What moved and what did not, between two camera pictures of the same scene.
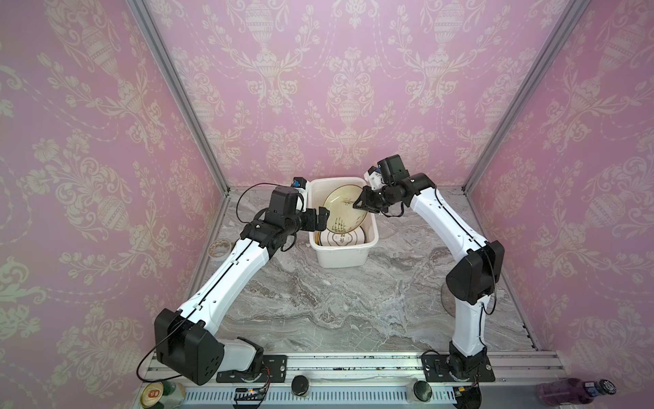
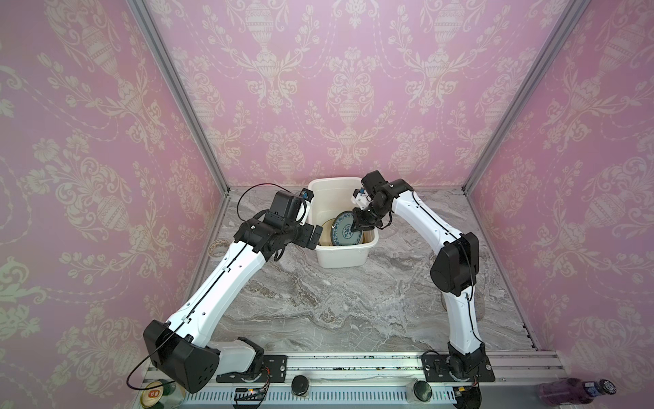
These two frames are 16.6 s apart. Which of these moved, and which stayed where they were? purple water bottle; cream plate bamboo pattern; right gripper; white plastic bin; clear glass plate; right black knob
Moved: right gripper; cream plate bamboo pattern
Stayed: right black knob; clear glass plate; white plastic bin; purple water bottle
